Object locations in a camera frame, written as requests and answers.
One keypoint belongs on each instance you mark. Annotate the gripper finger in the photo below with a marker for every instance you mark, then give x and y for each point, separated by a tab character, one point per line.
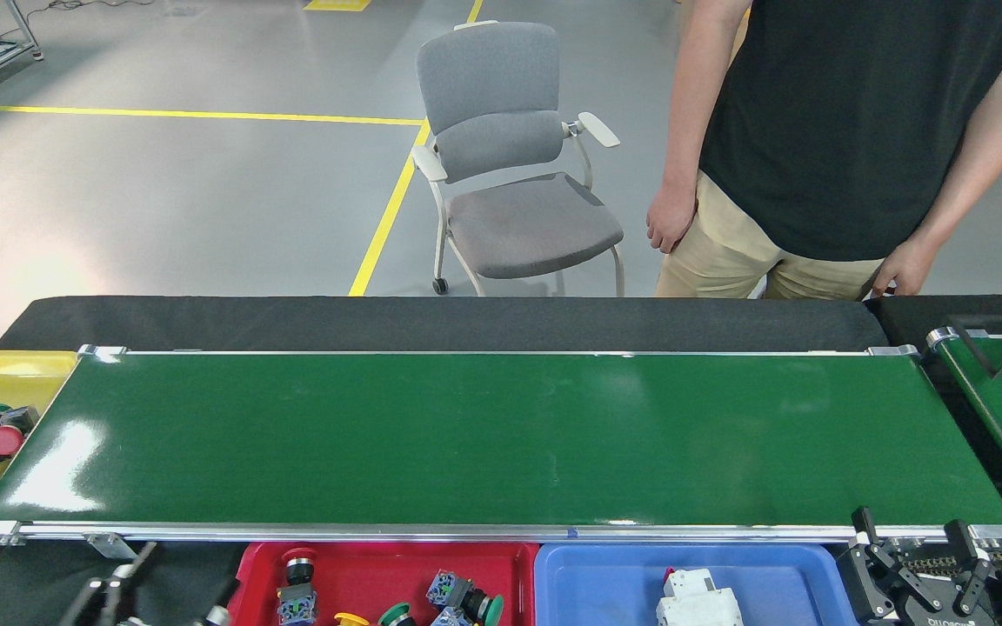
118	581
216	616

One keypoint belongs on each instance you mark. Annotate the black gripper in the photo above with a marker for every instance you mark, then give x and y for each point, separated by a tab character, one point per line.
945	619

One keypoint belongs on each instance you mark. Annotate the white circuit breaker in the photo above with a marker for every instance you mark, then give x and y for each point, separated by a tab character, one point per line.
697	604

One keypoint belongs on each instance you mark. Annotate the person's right forearm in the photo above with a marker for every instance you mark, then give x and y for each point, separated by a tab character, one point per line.
688	130

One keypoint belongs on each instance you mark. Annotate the person's left forearm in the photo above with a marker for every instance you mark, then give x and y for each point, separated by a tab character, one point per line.
962	174

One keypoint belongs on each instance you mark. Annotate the red plastic tray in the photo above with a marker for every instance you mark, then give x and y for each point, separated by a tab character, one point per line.
362	574

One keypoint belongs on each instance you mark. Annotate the yellow plastic tray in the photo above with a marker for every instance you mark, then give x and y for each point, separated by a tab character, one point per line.
5	374

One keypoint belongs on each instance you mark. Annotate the long green conveyor belt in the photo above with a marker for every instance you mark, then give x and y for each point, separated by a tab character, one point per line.
466	435

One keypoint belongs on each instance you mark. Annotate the blue plastic tray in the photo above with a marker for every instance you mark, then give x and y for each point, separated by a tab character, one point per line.
597	591

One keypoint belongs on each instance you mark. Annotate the person's left hand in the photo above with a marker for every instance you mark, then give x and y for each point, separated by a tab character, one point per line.
910	268

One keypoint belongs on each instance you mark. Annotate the person's right hand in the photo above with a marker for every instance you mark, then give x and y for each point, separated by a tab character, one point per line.
671	217

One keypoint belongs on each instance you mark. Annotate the person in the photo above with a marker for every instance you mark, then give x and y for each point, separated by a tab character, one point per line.
814	130

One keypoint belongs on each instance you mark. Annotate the grey office chair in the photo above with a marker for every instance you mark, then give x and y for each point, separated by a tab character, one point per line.
527	222

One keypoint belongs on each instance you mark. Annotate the black triangular guide frame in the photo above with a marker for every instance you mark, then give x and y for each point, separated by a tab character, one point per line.
972	349

